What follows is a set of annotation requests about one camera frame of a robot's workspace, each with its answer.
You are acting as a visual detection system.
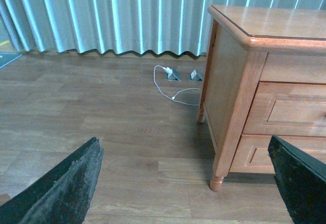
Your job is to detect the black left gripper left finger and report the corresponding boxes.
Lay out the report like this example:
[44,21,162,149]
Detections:
[1,137,104,223]

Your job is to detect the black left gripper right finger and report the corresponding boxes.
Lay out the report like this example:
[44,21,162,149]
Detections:
[268,135,325,223]

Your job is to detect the wooden drawer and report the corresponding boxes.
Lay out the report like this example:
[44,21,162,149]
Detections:
[230,134,325,174]
[243,82,325,137]

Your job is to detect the wooden nightstand cabinet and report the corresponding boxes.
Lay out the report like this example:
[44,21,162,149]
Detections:
[197,5,325,191]

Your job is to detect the right metal floor socket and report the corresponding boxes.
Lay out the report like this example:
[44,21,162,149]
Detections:
[187,69,204,82]

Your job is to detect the metal floor socket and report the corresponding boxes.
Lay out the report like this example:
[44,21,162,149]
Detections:
[166,69,182,81]
[187,69,204,82]

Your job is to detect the dark floor mat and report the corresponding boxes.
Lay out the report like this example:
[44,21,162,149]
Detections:
[0,52,22,68]

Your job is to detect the left metal floor socket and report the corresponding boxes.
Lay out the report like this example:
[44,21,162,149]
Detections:
[166,69,182,81]

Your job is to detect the white plug in socket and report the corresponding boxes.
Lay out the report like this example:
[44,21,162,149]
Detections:
[164,67,173,74]

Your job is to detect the grey pleated curtain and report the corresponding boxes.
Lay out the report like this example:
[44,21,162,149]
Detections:
[1,0,325,55]

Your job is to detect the white charging cable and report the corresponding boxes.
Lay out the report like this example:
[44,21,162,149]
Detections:
[153,65,202,106]

